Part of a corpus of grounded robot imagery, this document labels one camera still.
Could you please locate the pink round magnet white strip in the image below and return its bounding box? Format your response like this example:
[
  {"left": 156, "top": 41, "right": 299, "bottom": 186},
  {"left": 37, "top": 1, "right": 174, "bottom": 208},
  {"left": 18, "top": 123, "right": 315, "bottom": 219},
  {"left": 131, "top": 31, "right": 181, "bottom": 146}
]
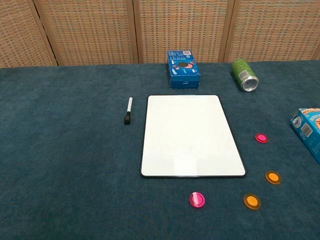
[{"left": 188, "top": 191, "right": 206, "bottom": 209}]

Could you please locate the plain pink round magnet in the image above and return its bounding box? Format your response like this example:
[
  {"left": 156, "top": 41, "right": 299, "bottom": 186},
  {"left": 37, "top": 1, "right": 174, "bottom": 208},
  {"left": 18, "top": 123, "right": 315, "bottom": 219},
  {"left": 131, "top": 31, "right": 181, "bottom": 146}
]
[{"left": 254, "top": 132, "right": 269, "bottom": 144}]

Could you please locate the orange round magnet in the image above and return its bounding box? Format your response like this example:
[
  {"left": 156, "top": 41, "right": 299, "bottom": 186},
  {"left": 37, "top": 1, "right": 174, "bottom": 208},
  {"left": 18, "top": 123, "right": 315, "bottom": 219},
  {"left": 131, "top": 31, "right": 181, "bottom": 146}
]
[
  {"left": 243, "top": 193, "right": 262, "bottom": 210},
  {"left": 265, "top": 170, "right": 282, "bottom": 185}
]

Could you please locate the white marker black cap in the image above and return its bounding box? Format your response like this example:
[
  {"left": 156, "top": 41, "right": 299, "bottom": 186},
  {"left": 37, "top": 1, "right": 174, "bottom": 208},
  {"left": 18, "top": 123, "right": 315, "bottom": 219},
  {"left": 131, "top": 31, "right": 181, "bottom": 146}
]
[{"left": 123, "top": 96, "right": 134, "bottom": 126}]

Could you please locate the blue Oreo cookie box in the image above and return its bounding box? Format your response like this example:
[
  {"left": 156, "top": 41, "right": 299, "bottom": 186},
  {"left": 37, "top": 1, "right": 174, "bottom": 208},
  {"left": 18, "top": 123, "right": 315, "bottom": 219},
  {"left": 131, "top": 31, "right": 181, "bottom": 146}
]
[{"left": 166, "top": 49, "right": 202, "bottom": 90}]

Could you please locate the green drink can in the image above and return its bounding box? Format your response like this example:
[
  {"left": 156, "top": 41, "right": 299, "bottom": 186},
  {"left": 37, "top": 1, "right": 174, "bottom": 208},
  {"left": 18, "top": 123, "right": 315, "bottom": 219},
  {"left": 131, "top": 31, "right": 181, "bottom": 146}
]
[{"left": 231, "top": 58, "right": 260, "bottom": 93}]

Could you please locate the woven wicker screen panel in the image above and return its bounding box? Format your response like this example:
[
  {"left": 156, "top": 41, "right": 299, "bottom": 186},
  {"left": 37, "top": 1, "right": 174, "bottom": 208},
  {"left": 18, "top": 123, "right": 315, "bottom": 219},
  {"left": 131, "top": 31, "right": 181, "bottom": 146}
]
[
  {"left": 0, "top": 0, "right": 59, "bottom": 69},
  {"left": 217, "top": 0, "right": 320, "bottom": 63},
  {"left": 131, "top": 0, "right": 236, "bottom": 65},
  {"left": 26, "top": 0, "right": 140, "bottom": 67}
]

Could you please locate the dark teal table cloth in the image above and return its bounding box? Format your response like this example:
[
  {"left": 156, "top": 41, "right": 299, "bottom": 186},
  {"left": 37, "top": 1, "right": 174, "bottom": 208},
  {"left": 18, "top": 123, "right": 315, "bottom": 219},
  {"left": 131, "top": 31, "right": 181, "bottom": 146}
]
[{"left": 0, "top": 59, "right": 320, "bottom": 240}]

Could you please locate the blue chocolate chip cookie box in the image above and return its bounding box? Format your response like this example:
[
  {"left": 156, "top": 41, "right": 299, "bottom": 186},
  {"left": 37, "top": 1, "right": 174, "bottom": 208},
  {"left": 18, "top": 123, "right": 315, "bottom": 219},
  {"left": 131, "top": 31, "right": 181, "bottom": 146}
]
[{"left": 289, "top": 107, "right": 320, "bottom": 165}]

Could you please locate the white rectangular board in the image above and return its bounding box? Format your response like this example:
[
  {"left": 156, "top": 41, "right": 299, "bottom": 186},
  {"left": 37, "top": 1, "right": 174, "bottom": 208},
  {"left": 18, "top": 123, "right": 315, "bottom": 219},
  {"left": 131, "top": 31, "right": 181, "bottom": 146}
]
[{"left": 139, "top": 94, "right": 247, "bottom": 179}]

